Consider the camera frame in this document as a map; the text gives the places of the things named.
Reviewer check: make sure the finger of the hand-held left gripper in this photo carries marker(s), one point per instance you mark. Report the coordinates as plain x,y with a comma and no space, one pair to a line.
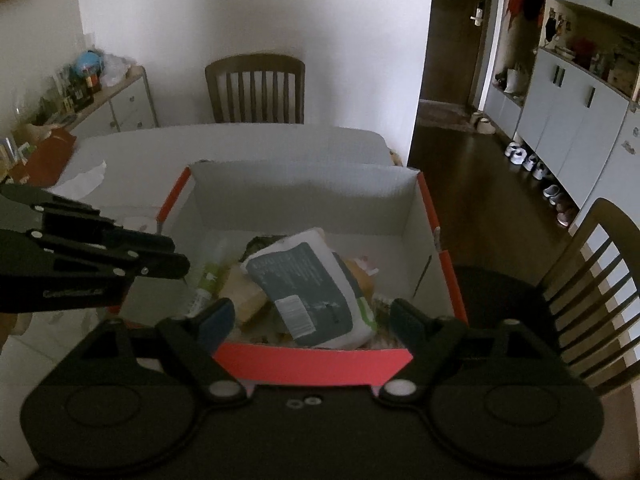
150,266
115,237

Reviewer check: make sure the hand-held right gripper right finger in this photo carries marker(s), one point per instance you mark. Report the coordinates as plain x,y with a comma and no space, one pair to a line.
407,321

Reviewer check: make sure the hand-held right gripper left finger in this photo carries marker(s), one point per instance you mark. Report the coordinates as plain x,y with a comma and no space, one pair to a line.
217,317

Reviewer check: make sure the tan cardboard packet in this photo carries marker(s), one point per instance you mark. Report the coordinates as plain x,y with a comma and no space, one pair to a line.
250,300

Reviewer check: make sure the white green lotion tube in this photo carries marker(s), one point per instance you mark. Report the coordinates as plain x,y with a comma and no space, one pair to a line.
207,277

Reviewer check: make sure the white green wet wipes packet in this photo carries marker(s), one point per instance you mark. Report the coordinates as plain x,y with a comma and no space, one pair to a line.
305,285

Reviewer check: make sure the red cardboard box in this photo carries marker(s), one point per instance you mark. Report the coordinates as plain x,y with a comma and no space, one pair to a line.
310,200

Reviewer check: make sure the person's left hand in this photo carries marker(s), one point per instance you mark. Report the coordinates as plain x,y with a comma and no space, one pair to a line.
12,329

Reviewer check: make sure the white paper sheet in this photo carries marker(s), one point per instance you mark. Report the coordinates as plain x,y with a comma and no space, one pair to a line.
82,180

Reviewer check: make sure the white wooden sideboard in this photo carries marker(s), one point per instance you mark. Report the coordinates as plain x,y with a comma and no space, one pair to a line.
125,105

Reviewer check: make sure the white plastic bag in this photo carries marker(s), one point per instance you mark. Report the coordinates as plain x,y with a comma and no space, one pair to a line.
115,67

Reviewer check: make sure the blue globe toy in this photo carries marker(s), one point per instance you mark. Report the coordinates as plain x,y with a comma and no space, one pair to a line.
89,62

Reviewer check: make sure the wooden slat-back chair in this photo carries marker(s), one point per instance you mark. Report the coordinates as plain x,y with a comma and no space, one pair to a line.
590,270
255,90

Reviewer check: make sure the row of shoes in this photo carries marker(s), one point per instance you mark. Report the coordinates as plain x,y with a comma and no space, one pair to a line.
532,165

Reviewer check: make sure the pair of slippers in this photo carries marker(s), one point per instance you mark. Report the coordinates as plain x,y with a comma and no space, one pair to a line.
482,125

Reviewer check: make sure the dark wooden door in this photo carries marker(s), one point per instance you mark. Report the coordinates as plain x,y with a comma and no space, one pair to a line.
460,35

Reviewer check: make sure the grey wall cabinet unit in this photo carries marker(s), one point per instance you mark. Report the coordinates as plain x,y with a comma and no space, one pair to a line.
575,110

